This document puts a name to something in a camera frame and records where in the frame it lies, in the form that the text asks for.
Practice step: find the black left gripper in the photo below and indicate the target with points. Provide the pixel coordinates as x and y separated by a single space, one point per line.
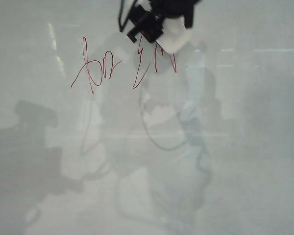
176 8

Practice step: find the white whiteboard eraser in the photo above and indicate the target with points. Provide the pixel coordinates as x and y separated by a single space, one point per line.
174 39

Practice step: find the red marker writing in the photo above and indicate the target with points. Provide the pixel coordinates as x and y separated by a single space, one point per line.
86 64

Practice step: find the glossy white whiteboard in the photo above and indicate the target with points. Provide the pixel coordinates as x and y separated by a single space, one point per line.
235 147

